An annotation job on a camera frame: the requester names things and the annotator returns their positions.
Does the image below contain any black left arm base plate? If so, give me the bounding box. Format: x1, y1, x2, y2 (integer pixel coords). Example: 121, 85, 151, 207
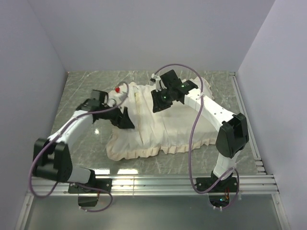
68, 178, 112, 207

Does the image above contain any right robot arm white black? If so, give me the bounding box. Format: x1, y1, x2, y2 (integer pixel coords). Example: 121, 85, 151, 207
151, 70, 249, 192

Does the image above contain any aluminium mounting rail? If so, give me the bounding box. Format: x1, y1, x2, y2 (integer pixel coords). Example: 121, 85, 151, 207
25, 174, 280, 197

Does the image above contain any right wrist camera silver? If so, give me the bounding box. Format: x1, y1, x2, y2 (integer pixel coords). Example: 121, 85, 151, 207
150, 74, 166, 92

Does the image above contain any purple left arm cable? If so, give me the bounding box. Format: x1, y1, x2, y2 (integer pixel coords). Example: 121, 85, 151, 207
28, 81, 130, 213

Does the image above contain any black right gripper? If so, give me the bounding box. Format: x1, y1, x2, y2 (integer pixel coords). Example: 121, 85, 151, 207
151, 87, 174, 113

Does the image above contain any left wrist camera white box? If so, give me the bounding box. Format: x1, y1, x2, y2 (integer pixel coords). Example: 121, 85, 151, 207
107, 86, 128, 106

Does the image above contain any white pillowcase with peach ruffles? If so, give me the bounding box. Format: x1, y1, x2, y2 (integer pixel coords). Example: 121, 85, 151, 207
106, 76, 216, 161

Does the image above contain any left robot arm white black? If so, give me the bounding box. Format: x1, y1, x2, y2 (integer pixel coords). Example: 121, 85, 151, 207
29, 90, 135, 193

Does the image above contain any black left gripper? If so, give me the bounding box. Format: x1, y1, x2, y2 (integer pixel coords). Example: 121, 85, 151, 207
99, 101, 135, 129

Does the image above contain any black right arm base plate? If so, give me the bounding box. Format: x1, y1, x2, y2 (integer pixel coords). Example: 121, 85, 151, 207
195, 176, 240, 209

